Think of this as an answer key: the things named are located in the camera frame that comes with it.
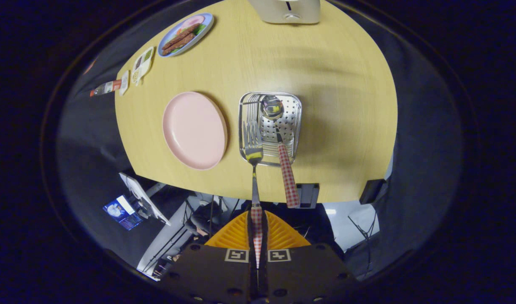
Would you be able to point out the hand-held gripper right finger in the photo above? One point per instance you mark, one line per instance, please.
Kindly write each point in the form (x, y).
(265, 236)

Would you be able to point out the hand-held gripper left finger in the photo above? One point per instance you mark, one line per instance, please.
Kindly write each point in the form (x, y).
(249, 236)

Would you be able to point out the white flat board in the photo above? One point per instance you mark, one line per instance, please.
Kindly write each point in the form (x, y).
(144, 198)

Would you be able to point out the black box under table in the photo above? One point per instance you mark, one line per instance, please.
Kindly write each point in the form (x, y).
(372, 192)

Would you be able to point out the pink plate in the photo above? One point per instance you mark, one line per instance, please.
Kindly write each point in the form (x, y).
(194, 131)

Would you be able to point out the glowing blue screen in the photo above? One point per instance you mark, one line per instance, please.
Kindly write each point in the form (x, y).
(122, 213)

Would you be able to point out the white divided condiment tray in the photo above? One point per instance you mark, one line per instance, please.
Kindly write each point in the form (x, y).
(141, 65)

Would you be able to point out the brown grilled sausage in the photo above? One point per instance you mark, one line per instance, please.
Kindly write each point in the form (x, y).
(179, 44)
(182, 35)

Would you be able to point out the clear bottle with red label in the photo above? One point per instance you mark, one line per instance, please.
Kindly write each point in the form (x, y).
(106, 88)

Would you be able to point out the green lettuce leaf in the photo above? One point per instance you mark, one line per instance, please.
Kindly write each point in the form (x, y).
(199, 29)

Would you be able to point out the blue plate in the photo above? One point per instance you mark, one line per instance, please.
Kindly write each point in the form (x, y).
(205, 21)

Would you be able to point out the pink ham slice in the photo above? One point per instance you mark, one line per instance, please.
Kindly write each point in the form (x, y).
(194, 20)

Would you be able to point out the white toaster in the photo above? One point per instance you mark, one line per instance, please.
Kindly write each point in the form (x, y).
(283, 12)

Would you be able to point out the black table bracket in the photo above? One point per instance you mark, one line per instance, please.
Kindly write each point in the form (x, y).
(308, 195)

